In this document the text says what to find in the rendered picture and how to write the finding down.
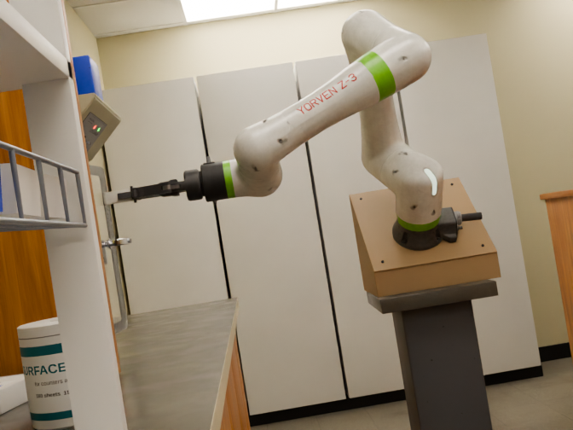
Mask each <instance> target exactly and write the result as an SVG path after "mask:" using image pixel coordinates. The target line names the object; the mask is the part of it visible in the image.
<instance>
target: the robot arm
mask: <svg viewBox="0 0 573 430"><path fill-rule="evenodd" d="M341 39H342V43H343V46H344V50H345V53H346V55H347V58H348V62H349V64H350V65H349V66H348V67H346V68H345V69H344V70H342V71H341V72H340V73H338V74H337V75H336V76H334V77H333V78H331V79H330V80H329V81H327V82H326V83H325V84H324V85H322V86H321V87H320V88H318V89H317V90H315V91H313V92H312V93H310V94H309V95H307V96H306V97H305V98H303V99H301V100H300V101H298V102H296V103H294V104H292V105H291V106H290V107H287V108H286V109H284V110H282V111H280V112H279V113H276V114H274V115H272V116H271V117H269V118H267V119H264V120H262V121H260V122H258V123H256V124H254V125H251V126H248V127H246V128H245V129H244V130H242V131H241V132H240V133H239V134H238V136H237V137H236V138H235V141H234V147H233V150H234V157H235V160H225V161H220V162H216V163H215V162H214V161H212V162H211V159H210V158H211V157H210V156H208V157H206V163H204V164H203V165H201V166H200V171H199V170H197V169H193V170H187V171H185V172H184V173H183V177H184V181H181V182H178V181H177V180H176V179H172V180H170V181H168V182H162V183H158V184H154V185H148V186H144V187H139V188H133V186H130V189H122V190H116V191H111V192H105V193H103V194H102V195H103V200H104V205H112V204H118V203H123V202H128V201H134V203H137V201H136V200H141V199H147V198H153V197H160V196H162V197H168V196H179V195H180V194H179V193H182V192H186V193H187V197H188V200H189V201H192V200H202V199H203V196H204V197H205V200H206V201H207V202H209V201H213V202H214V205H216V204H217V201H218V200H225V199H230V198H236V197H246V196H251V197H265V196H268V195H271V194H273V193H274V192H275V191H276V190H277V189H278V188H279V186H280V185H281V181H282V169H281V163H280V161H281V160H282V159H283V158H285V157H286V156H287V155H289V154H290V153H291V152H292V151H293V150H295V149H296V148H298V147H299V146H301V145H302V144H304V143H305V142H307V141H309V140H310V139H311V138H312V137H314V136H316V135H317V134H319V133H321V132H322V131H324V130H325V129H327V128H329V127H331V126H332V125H335V124H337V123H338V122H339V121H341V120H343V119H346V118H348V117H350V116H351V115H353V114H355V113H358V112H359V114H360V123H361V136H362V163H363V166H364V167H365V169H366V170H367V171H368V172H369V173H370V174H371V175H373V176H374V177H375V178H377V179H378V180H379V181H380V182H381V183H382V184H384V186H386V187H387V188H388V189H389V190H391V191H392V192H393V193H394V194H395V196H396V215H397V220H396V222H395V223H394V224H393V227H392V235H393V238H394V240H395V241H396V243H398V244H399V245H400V246H402V247H405V248H407V249H410V250H416V251H422V250H427V249H431V248H433V247H435V246H437V245H438V244H439V243H440V242H441V241H442V240H445V241H448V242H456V240H457V234H458V230H462V229H463V228H462V226H459V225H461V224H462V222H464V221H472V220H480V219H482V218H483V217H482V216H483V215H482V213H481V212H473V213H465V214H461V213H460V212H458V211H456V212H455V211H454V210H453V208H452V207H444V208H442V205H443V169H442V167H441V165H440V164H439V163H438V162H437V161H435V160H434V159H432V158H430V157H428V156H426V155H424V154H421V153H419V152H417V151H415V150H413V149H412V148H410V147H409V146H408V145H407V144H406V143H404V142H403V140H402V136H401V133H400V130H399V126H398V122H397V118H396V110H395V105H394V100H393V95H394V94H395V93H397V92H398V91H400V90H402V89H404V88H406V87H408V86H409V85H411V84H412V83H414V82H416V81H417V80H419V79H420V78H422V77H423V76H424V75H425V74H426V72H427V71H428V69H429V67H430V65H431V49H430V47H429V45H428V43H427V42H426V41H425V40H424V39H423V38H422V37H421V36H420V35H418V34H416V33H414V32H411V31H408V30H406V29H403V28H401V27H399V26H397V25H395V24H394V23H392V22H391V21H389V20H387V19H386V18H385V17H384V16H383V15H381V14H380V13H378V12H376V11H374V10H371V9H362V10H358V11H356V12H355V13H353V14H352V15H350V16H349V17H348V18H347V19H346V21H345V22H344V24H343V27H342V31H341Z"/></svg>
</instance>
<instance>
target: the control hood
mask: <svg viewBox="0 0 573 430"><path fill-rule="evenodd" d="M78 99H79V105H80V110H81V116H82V121H84V119H85V118H86V117H87V115H88V114H89V113H90V112H92V113H93V114H94V115H95V116H96V117H97V118H99V119H100V120H102V121H103V122H104V123H105V124H107V126H106V128H105V129H104V131H103V132H102V133H101V134H100V135H99V137H98V138H97V139H96V141H95V142H94V144H93V145H92V146H91V148H90V149H89V151H88V152H87V155H88V160H89V162H90V161H91V160H93V159H94V157H95V156H96V154H97V153H98V151H99V150H100V149H101V147H102V146H103V144H104V143H105V142H106V140H107V139H108V138H109V137H110V136H111V134H112V133H113V131H114V130H115V129H116V127H117V126H118V125H119V123H120V121H121V117H120V116H119V115H118V114H117V113H116V112H114V111H113V110H112V109H111V108H110V107H109V106H108V105H107V104H106V103H105V102H104V101H103V100H102V99H101V98H100V97H99V96H98V95H97V94H95V93H89V94H83V95H78Z"/></svg>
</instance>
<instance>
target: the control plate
mask: <svg viewBox="0 0 573 430"><path fill-rule="evenodd" d="M95 125H96V127H95V129H93V128H94V126H95ZM106 126H107V124H105V123H104V122H103V121H102V120H100V119H99V118H97V117H96V116H95V115H94V114H93V113H92V112H90V113H89V114H88V115H87V117H86V118H85V119H84V121H83V128H84V135H85V136H86V138H85V140H86V139H87V142H88V141H89V142H91V144H92V145H93V144H94V142H95V141H96V139H97V138H98V137H99V135H100V134H101V133H102V132H103V131H104V129H105V128H106ZM99 128H100V130H99V131H97V130H98V129H99ZM92 145H91V146H92ZM91 146H90V145H89V144H88V143H87V144H86V148H87V152H88V151H89V149H90V148H91Z"/></svg>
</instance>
